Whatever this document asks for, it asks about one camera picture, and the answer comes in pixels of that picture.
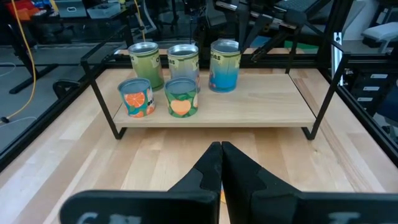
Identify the short teal orange-print can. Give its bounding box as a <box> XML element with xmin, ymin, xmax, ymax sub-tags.
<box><xmin>117</xmin><ymin>77</ymin><xmax>156</xmax><ymax>118</ymax></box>

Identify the tall grey tin can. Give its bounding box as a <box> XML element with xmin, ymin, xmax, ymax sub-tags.
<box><xmin>167</xmin><ymin>44</ymin><xmax>201</xmax><ymax>93</ymax></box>

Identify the wooden shelf with black legs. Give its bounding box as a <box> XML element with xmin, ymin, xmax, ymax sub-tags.
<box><xmin>80</xmin><ymin>24</ymin><xmax>351</xmax><ymax>141</ymax></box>

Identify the yellow cable with plug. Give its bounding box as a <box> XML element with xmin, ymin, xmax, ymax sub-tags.
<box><xmin>133</xmin><ymin>0</ymin><xmax>147</xmax><ymax>42</ymax></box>

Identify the black frame clamp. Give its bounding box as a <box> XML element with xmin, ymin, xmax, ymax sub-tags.
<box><xmin>52</xmin><ymin>79</ymin><xmax>82</xmax><ymax>100</ymax></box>

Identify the tall green tin can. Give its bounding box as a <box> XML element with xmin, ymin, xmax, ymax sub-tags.
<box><xmin>127</xmin><ymin>42</ymin><xmax>165</xmax><ymax>92</ymax></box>

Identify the black desk leg frame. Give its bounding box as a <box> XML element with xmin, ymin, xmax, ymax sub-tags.
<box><xmin>7</xmin><ymin>18</ymin><xmax>60</xmax><ymax>95</ymax></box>

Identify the white padded seat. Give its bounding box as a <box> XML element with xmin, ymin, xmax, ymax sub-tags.
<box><xmin>360</xmin><ymin>21</ymin><xmax>398</xmax><ymax>54</ymax></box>

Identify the black case with white labels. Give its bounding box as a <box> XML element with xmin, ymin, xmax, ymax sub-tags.
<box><xmin>341</xmin><ymin>68</ymin><xmax>398</xmax><ymax>119</ymax></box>

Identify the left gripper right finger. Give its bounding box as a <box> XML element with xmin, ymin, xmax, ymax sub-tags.
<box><xmin>222</xmin><ymin>142</ymin><xmax>398</xmax><ymax>224</ymax></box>

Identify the tall blue yellow tin can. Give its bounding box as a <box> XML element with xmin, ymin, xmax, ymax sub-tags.
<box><xmin>208</xmin><ymin>39</ymin><xmax>242</xmax><ymax>93</ymax></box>

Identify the clear plastic storage bin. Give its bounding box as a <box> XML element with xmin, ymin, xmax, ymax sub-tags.
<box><xmin>86</xmin><ymin>2</ymin><xmax>122</xmax><ymax>19</ymax></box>

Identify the silver metal bracket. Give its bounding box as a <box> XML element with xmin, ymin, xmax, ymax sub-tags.
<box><xmin>331</xmin><ymin>30</ymin><xmax>343</xmax><ymax>86</ymax></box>

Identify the grey plastic storage bin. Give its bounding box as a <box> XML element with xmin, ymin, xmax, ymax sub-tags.
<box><xmin>54</xmin><ymin>0</ymin><xmax>88</xmax><ymax>19</ymax></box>

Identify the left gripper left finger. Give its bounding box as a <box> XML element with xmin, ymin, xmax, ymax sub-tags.
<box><xmin>59</xmin><ymin>142</ymin><xmax>222</xmax><ymax>224</ymax></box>

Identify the short green peach-print can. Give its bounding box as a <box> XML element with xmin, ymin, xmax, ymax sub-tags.
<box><xmin>164</xmin><ymin>77</ymin><xmax>199</xmax><ymax>118</ymax></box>

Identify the thin white floor cable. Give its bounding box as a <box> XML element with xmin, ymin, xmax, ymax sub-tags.
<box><xmin>0</xmin><ymin>62</ymin><xmax>38</xmax><ymax>125</ymax></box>

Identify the yellow floor cable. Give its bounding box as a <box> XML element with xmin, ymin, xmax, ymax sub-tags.
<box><xmin>0</xmin><ymin>0</ymin><xmax>37</xmax><ymax>124</ymax></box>

